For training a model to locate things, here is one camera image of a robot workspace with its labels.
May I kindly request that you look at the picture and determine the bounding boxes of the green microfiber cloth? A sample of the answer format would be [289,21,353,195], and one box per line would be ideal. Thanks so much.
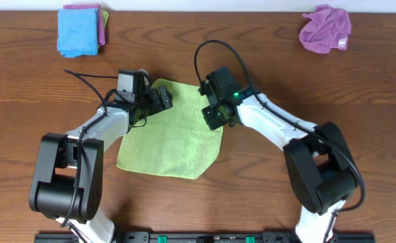
[117,78,223,180]

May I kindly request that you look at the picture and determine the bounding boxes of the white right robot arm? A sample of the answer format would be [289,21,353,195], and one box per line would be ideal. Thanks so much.
[200,88,364,242]

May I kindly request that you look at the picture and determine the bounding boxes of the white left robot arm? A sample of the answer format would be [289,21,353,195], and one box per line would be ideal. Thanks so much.
[29,86,173,242]

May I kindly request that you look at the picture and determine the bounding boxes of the folded pink cloth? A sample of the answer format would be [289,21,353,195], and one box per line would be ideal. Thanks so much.
[63,3,105,46]

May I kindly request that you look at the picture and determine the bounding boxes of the folded light green cloth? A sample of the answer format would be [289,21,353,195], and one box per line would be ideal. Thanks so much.
[101,10,109,28]

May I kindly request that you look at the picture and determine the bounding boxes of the folded blue cloth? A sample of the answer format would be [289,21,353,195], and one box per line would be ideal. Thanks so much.
[57,8,98,58]

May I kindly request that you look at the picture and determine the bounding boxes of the crumpled purple cloth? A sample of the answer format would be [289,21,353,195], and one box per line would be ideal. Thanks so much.
[299,4,352,54]

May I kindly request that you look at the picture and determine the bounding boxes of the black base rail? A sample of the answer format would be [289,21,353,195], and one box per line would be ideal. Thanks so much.
[34,231,376,243]

